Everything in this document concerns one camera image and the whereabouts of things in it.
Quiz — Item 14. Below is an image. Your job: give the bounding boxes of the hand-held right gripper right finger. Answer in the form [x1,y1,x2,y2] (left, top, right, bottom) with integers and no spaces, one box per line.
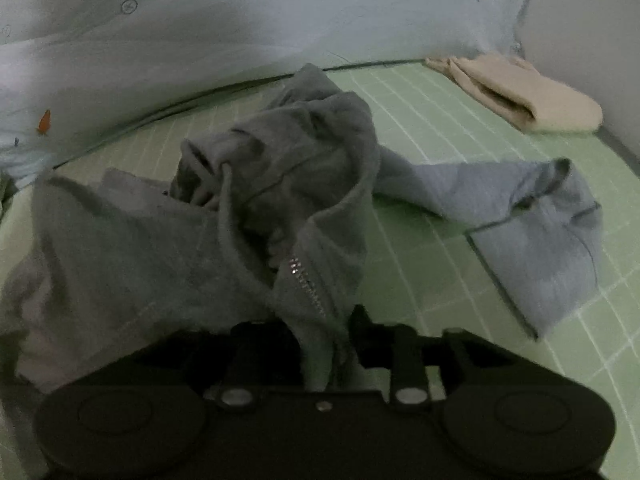
[350,305,506,408]

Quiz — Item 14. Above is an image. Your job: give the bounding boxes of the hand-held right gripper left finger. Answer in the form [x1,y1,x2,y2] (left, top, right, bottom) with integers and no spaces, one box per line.
[150,322,307,411]

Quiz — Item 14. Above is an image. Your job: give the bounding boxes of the folded beige garment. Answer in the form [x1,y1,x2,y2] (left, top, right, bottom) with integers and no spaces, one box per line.
[425,52,603,135]

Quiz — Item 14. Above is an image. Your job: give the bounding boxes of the pale printed quilt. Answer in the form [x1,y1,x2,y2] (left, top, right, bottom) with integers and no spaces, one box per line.
[0,0,533,181]

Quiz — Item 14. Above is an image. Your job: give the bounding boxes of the grey zip hoodie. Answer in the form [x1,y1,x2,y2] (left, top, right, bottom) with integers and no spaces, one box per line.
[0,63,383,401]

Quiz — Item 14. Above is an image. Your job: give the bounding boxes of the light blue garment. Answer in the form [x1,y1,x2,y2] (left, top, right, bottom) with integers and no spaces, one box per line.
[372,150,603,342]

